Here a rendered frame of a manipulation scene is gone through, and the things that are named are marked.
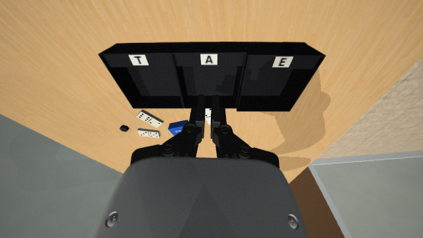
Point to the black hex nut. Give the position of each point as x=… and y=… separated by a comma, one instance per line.
x=124, y=128

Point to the white domino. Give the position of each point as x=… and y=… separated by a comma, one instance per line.
x=148, y=133
x=208, y=115
x=149, y=118

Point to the blue nine-volt battery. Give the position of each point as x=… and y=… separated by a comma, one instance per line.
x=176, y=127

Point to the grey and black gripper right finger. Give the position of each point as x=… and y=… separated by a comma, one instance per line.
x=228, y=145

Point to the black three-compartment bin rack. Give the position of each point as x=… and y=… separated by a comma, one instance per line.
x=248, y=76

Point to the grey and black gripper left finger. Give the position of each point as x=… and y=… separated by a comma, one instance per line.
x=185, y=143

